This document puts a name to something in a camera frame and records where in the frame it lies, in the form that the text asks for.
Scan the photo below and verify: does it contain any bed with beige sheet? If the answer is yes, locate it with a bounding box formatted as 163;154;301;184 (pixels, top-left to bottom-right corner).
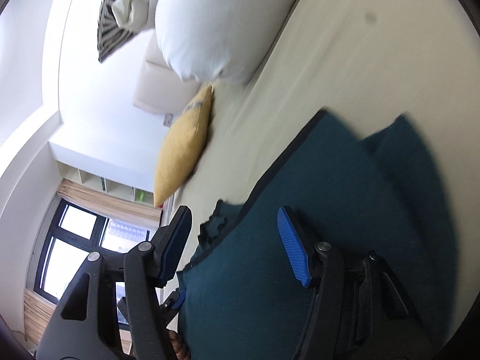
170;0;480;346

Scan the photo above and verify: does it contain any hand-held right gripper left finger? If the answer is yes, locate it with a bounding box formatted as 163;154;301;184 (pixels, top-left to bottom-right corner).
35;205;193;360

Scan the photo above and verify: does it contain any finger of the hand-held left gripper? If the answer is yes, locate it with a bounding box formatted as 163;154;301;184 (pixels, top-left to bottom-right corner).
159;288;187;321

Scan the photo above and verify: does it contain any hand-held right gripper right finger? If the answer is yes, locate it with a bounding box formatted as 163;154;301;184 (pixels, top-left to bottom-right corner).
277;206;428;360

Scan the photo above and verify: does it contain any white bookshelf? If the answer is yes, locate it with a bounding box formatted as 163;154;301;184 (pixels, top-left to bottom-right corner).
48;139;166;208

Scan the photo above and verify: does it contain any cream padded headboard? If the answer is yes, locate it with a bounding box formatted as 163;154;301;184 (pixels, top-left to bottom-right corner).
132;32;200;116

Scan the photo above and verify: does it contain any beige curtain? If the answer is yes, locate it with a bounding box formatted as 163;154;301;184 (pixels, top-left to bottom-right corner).
23;179;163;346

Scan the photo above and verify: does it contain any yellow pillow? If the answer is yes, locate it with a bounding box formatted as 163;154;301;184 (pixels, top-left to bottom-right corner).
153;84;215;208

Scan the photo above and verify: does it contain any dark green sweater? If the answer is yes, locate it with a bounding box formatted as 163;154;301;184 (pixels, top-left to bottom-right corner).
176;109;457;360

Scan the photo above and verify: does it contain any cream folded blanket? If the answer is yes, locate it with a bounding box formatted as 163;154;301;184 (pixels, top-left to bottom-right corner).
110;0;170;31

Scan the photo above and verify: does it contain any black framed window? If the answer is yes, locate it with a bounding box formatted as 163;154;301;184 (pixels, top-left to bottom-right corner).
33;199;160;332

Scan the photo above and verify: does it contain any white duvet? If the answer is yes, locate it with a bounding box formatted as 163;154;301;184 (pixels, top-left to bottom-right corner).
154;0;313;86

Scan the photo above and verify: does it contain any zebra striped pillow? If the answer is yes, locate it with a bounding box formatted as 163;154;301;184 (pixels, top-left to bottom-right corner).
97;0;140;64

